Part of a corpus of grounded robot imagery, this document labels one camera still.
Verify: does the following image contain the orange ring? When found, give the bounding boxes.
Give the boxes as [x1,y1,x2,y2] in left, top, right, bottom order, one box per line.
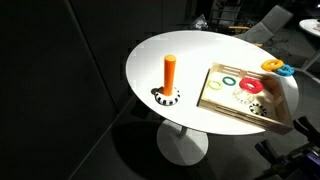
[260,58,285,72]

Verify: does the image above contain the wooden tray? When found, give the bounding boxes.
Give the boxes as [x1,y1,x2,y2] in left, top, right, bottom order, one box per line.
[197,62,294,136]

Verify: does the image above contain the black and white striped base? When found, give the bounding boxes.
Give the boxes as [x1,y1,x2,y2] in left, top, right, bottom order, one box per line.
[154,86,181,107]

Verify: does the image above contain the orange peg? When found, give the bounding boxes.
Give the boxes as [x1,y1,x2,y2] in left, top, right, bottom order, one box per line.
[162,54,177,97]

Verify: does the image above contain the grey chair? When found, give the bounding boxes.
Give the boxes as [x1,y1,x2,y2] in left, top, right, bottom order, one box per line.
[233,4,294,48]

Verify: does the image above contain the white round side table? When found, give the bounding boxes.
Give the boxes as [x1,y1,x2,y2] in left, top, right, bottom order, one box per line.
[298,18,320,71]

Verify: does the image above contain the purple clamp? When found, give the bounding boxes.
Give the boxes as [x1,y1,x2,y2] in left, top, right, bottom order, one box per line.
[298,149,320,180]

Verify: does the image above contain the light green ring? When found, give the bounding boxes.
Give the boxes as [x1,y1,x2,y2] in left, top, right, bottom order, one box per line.
[207,79,224,91]

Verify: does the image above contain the white table pedestal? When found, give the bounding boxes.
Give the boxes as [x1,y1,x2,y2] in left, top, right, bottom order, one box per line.
[156,119,210,167]

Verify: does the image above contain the dark green ring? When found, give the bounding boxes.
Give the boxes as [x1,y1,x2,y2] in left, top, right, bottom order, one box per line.
[221,76,237,87]

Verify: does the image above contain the white translucent ring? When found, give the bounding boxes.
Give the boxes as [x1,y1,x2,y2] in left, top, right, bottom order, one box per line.
[232,87,256,105]

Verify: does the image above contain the red ring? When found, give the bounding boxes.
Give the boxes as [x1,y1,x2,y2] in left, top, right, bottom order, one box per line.
[238,77,264,95]

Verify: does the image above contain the small black and white ring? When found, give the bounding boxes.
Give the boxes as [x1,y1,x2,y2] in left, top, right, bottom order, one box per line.
[248,102,268,117]

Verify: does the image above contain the black clamp handle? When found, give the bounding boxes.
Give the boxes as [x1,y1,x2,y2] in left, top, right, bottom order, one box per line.
[292,115,320,145]
[254,139,285,165]

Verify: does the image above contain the blue ring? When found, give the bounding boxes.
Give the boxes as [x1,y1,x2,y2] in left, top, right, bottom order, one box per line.
[274,64,296,77]

